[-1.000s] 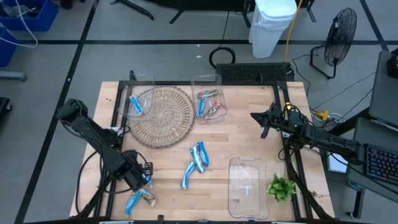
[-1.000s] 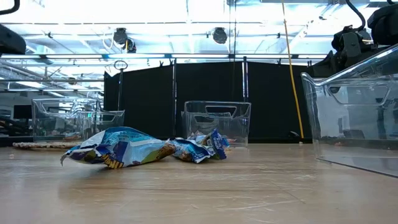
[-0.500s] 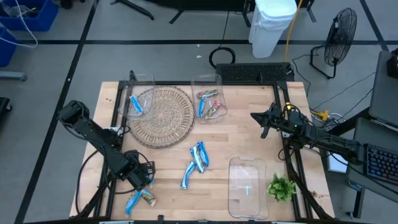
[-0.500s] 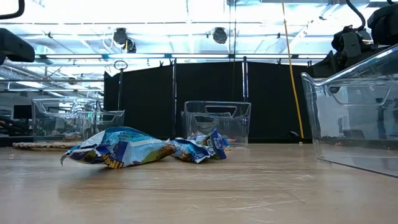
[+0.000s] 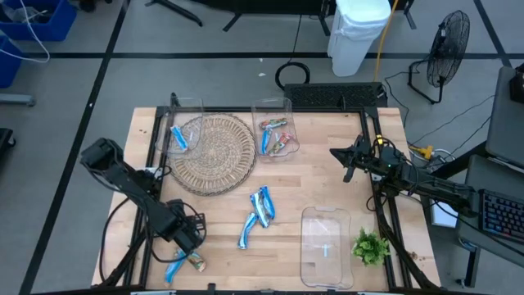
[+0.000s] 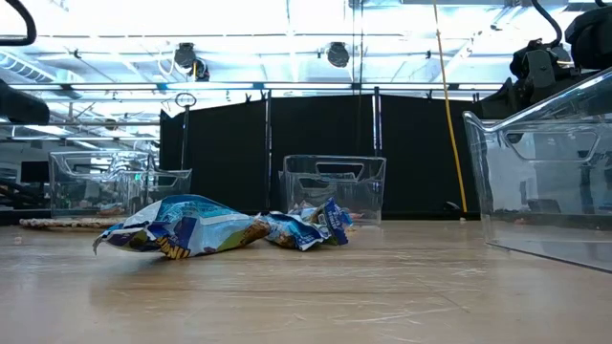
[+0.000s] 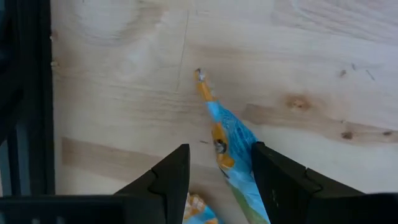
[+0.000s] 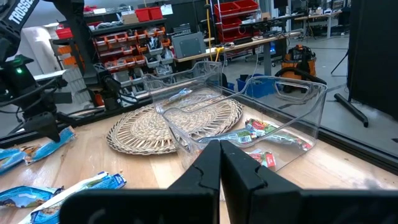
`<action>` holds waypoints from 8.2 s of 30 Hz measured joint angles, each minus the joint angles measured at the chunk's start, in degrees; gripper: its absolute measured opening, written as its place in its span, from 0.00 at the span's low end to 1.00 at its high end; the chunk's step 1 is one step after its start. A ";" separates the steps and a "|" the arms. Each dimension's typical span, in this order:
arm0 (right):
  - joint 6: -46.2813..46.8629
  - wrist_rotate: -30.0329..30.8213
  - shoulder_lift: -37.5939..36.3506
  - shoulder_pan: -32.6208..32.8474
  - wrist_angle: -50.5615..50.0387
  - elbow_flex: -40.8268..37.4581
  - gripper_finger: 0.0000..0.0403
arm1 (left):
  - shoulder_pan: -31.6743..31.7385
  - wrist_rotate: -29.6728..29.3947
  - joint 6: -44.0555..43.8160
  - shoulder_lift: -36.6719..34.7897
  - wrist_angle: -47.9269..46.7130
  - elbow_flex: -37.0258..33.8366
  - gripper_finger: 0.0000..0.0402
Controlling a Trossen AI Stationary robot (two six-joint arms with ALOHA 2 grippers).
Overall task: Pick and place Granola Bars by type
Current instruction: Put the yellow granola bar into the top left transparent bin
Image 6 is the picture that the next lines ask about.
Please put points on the black monitor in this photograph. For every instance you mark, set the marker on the black monitor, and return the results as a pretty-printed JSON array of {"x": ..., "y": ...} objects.
[{"x": 34, "y": 172}]

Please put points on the black aluminium table frame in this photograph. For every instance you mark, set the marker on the black aluminium table frame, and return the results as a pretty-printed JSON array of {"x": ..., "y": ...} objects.
[{"x": 28, "y": 217}]

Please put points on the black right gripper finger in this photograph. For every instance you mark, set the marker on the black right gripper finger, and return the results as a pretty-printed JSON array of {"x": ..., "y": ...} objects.
[{"x": 507, "y": 100}]

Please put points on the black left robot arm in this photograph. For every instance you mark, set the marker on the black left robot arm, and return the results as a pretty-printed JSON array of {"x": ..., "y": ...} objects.
[{"x": 19, "y": 102}]

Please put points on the clear plastic bin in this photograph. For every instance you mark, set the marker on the clear plastic bin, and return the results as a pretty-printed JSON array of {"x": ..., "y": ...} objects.
[
  {"x": 550, "y": 191},
  {"x": 76, "y": 186},
  {"x": 334, "y": 191}
]

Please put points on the black ceiling spotlight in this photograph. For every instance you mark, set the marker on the black ceiling spotlight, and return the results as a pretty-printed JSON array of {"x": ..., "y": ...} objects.
[
  {"x": 338, "y": 54},
  {"x": 185, "y": 55}
]

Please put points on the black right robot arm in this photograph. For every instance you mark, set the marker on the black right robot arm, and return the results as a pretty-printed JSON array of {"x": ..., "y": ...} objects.
[{"x": 593, "y": 38}]

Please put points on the blue white granola bar wrapper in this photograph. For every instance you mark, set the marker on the blue white granola bar wrapper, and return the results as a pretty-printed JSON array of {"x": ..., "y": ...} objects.
[
  {"x": 191, "y": 224},
  {"x": 296, "y": 231},
  {"x": 337, "y": 220}
]

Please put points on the black backdrop panel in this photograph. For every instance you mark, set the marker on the black backdrop panel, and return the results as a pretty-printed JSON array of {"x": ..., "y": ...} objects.
[{"x": 229, "y": 153}]

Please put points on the round woven straw placemat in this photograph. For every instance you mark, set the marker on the round woven straw placemat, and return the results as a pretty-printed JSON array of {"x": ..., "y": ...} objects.
[{"x": 62, "y": 222}]

